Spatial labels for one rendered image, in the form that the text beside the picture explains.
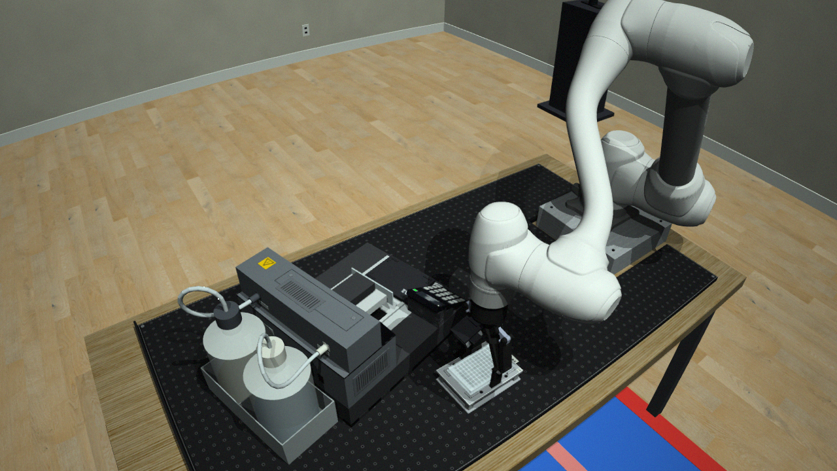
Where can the white plastic bottle with black cap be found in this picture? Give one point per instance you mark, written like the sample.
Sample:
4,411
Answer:
230,342

